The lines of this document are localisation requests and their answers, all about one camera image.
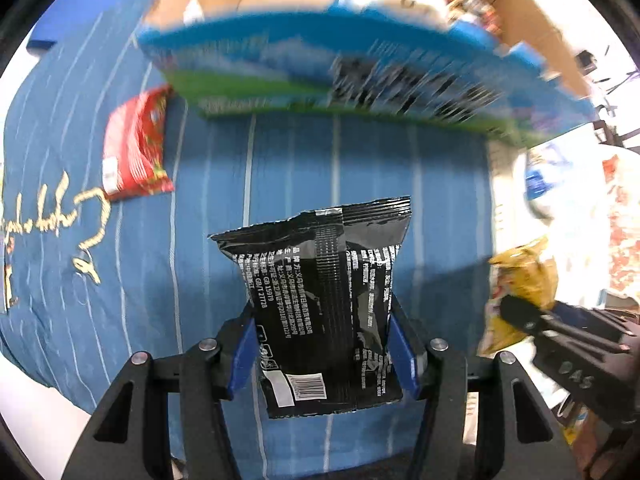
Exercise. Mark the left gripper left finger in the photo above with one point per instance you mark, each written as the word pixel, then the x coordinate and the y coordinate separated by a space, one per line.
pixel 242 349

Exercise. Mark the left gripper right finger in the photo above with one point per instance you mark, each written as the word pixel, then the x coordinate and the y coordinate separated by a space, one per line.
pixel 404 347

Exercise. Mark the yellow snack bag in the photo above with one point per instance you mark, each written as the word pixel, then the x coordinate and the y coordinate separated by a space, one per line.
pixel 528 272

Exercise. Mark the black snack bag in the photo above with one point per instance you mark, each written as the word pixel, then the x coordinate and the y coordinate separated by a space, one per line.
pixel 321 285

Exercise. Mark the red snack bag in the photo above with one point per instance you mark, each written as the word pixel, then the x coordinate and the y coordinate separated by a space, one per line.
pixel 133 147

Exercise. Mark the blue white tissue pack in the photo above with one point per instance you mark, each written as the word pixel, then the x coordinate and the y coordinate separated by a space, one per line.
pixel 542 185

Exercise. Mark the plaid checkered blanket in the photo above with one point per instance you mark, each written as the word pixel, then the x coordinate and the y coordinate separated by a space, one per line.
pixel 570 217

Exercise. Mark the blue striped blanket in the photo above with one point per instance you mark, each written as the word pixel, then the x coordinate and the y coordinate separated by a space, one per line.
pixel 94 281

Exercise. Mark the orange white floral blanket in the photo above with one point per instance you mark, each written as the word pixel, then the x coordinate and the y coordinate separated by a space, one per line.
pixel 621 172

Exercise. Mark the open cardboard box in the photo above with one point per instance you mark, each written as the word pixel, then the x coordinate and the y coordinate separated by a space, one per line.
pixel 240 56

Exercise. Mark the blue foam mat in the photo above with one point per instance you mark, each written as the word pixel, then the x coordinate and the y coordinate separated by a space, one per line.
pixel 90 0

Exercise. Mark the orange panda snack bag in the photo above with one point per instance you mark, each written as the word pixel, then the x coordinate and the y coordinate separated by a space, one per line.
pixel 476 12

